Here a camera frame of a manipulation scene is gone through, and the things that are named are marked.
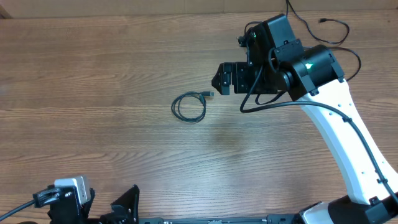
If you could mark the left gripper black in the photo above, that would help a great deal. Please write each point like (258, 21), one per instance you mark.
(115, 217)

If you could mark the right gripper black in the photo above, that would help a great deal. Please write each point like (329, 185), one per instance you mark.
(234, 78)

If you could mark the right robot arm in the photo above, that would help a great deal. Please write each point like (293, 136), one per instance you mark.
(277, 63)

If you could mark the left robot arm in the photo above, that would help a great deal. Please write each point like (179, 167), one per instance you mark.
(65, 206)

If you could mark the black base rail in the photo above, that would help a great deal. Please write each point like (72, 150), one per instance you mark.
(214, 221)

